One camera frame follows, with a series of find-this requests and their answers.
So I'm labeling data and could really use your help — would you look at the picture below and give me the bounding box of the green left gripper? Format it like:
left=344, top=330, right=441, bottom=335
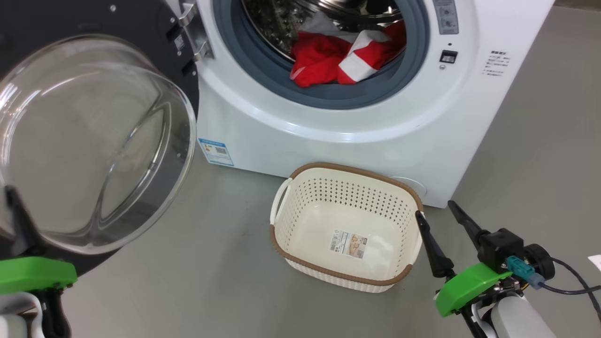
left=0, top=186, right=78, bottom=295

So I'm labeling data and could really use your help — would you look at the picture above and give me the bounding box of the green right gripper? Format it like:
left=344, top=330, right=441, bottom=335
left=415, top=200, right=522, bottom=317

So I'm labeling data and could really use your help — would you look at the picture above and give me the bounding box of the black round glass washer door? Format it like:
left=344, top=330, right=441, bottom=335
left=0, top=0, right=200, bottom=277

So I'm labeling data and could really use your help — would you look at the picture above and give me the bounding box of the red and white garment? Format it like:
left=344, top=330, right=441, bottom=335
left=290, top=21, right=407, bottom=88

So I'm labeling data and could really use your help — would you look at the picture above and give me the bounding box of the printed product label sticker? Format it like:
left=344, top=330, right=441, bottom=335
left=329, top=230, right=368, bottom=258

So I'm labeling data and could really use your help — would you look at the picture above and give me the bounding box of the cream perforated laundry basket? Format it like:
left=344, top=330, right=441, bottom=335
left=270, top=162, right=424, bottom=293

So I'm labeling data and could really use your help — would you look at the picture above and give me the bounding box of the white front-load washing machine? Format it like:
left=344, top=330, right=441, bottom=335
left=164, top=0, right=556, bottom=208

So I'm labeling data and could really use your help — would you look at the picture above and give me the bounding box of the blue energy label sticker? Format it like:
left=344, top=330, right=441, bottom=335
left=198, top=138, right=234, bottom=167

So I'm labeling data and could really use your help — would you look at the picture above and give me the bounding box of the thin black cable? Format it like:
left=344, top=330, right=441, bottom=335
left=538, top=257, right=601, bottom=322

